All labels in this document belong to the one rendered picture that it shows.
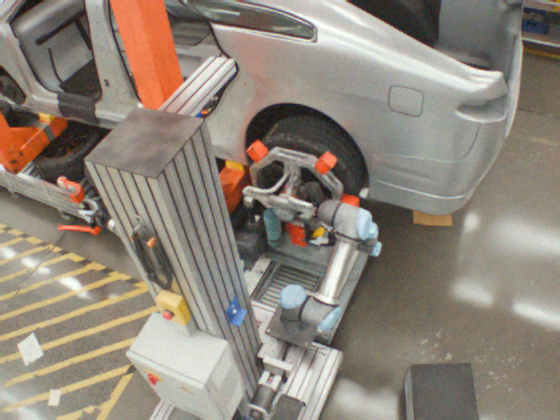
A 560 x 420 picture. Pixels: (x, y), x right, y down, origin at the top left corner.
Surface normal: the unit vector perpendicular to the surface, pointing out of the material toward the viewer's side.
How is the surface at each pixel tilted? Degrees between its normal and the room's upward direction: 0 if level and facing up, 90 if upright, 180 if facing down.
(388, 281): 0
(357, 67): 80
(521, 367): 0
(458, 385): 0
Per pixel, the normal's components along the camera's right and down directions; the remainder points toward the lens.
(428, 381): -0.09, -0.67
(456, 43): -0.43, 0.69
